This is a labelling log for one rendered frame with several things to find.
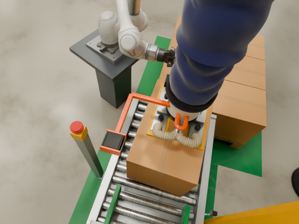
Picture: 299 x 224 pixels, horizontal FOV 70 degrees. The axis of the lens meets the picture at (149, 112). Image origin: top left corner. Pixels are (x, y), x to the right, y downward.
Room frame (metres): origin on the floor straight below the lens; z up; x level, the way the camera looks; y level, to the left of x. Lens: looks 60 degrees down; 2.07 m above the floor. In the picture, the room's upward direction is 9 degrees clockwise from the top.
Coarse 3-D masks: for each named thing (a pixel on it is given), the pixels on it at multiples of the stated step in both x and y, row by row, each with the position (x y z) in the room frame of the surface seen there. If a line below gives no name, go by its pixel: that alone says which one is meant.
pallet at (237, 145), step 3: (216, 138) 0.97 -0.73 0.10; (219, 138) 0.97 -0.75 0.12; (222, 138) 0.97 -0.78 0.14; (228, 141) 0.96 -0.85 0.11; (231, 141) 0.96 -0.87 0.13; (234, 141) 0.95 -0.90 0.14; (231, 144) 0.95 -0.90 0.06; (234, 144) 0.95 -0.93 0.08; (237, 144) 0.95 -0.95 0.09; (240, 144) 0.94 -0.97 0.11; (243, 144) 0.94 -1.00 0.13; (234, 147) 0.95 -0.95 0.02; (237, 147) 0.94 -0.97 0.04; (240, 147) 0.94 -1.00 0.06
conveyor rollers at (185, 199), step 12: (144, 108) 0.92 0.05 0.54; (132, 132) 0.68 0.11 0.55; (120, 168) 0.39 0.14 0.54; (120, 180) 0.31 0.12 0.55; (132, 180) 0.33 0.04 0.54; (108, 192) 0.22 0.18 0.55; (120, 192) 0.23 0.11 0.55; (156, 192) 0.27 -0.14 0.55; (168, 192) 0.28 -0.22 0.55; (108, 204) 0.15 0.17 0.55; (144, 204) 0.18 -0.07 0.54; (156, 204) 0.20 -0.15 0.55; (192, 204) 0.23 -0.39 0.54; (132, 216) 0.10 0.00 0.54; (144, 216) 0.11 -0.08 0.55; (180, 216) 0.15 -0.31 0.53; (192, 216) 0.16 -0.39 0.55
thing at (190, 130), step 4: (208, 108) 0.64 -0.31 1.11; (208, 112) 0.62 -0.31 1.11; (188, 124) 0.52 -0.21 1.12; (192, 124) 0.53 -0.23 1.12; (196, 124) 0.52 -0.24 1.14; (200, 124) 0.53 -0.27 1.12; (204, 124) 0.54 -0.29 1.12; (188, 128) 0.50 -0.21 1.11; (192, 128) 0.50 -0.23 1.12; (196, 128) 0.50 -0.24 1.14; (200, 128) 0.51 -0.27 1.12; (204, 128) 0.52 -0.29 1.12; (188, 132) 0.48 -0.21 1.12; (192, 132) 0.48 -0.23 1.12; (196, 132) 0.48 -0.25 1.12; (200, 132) 0.49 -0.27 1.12; (204, 132) 0.49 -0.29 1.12; (188, 136) 0.45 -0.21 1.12; (204, 136) 0.47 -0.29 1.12; (204, 140) 0.45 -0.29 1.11; (196, 148) 0.41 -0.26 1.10; (200, 148) 0.40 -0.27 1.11
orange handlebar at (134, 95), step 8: (128, 96) 0.56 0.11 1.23; (136, 96) 0.56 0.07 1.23; (144, 96) 0.57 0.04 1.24; (128, 104) 0.51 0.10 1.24; (160, 104) 0.55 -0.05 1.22; (168, 104) 0.55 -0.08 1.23; (120, 120) 0.42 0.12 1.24; (176, 120) 0.47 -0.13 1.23; (184, 120) 0.48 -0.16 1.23; (120, 128) 0.38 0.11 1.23; (176, 128) 0.43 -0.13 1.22; (184, 128) 0.44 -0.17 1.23
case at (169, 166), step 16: (160, 80) 0.91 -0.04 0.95; (144, 128) 0.54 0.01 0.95; (208, 128) 0.61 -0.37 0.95; (144, 144) 0.44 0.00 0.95; (160, 144) 0.46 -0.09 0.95; (176, 144) 0.47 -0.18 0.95; (128, 160) 0.34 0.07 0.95; (144, 160) 0.35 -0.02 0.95; (160, 160) 0.37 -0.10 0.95; (176, 160) 0.38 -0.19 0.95; (192, 160) 0.40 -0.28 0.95; (128, 176) 0.34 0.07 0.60; (144, 176) 0.32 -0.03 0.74; (160, 176) 0.30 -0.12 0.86; (176, 176) 0.30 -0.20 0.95; (192, 176) 0.31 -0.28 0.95; (176, 192) 0.28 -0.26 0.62
